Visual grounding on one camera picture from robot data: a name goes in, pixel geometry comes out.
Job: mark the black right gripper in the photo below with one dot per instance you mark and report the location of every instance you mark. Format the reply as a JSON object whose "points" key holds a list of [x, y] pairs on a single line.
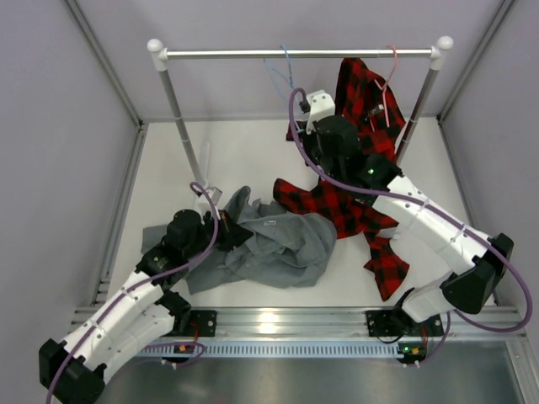
{"points": [[306, 140]]}

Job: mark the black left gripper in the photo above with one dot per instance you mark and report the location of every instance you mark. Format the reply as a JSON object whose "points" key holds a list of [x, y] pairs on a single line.
{"points": [[232, 235]]}

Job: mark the grey button shirt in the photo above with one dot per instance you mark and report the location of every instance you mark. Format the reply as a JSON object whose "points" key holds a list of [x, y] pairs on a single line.
{"points": [[286, 250]]}

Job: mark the light blue wire hanger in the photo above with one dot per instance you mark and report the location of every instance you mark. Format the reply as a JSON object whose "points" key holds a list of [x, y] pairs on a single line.
{"points": [[281, 80]]}

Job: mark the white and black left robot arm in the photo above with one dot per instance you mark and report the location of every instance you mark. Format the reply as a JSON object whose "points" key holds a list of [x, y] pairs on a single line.
{"points": [[77, 368]]}

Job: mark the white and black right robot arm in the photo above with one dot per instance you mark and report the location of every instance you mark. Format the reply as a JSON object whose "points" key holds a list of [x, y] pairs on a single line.
{"points": [[475, 260]]}

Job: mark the silver white clothes rack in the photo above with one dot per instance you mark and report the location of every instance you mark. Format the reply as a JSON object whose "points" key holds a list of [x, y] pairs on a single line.
{"points": [[161, 56]]}

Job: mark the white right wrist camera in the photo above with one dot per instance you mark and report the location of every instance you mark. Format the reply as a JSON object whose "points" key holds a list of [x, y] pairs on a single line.
{"points": [[317, 106]]}

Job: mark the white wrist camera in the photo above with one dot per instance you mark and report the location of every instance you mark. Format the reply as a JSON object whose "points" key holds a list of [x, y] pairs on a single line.
{"points": [[317, 106], [204, 201]]}

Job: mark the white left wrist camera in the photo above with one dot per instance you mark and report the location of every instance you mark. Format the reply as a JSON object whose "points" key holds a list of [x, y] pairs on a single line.
{"points": [[204, 201]]}

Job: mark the pink wire hanger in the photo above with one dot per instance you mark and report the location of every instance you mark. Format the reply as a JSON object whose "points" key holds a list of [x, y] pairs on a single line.
{"points": [[384, 88]]}

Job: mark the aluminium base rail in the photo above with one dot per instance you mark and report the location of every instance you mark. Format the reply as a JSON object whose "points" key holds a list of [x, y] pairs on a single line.
{"points": [[349, 323]]}

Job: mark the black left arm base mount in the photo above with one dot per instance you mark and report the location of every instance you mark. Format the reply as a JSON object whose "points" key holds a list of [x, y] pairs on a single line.
{"points": [[201, 324]]}

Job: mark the slotted grey cable duct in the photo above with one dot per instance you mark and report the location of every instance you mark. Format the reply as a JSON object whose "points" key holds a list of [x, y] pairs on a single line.
{"points": [[288, 349]]}

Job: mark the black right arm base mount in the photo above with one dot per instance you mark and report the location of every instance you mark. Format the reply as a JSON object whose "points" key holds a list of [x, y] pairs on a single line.
{"points": [[384, 324]]}

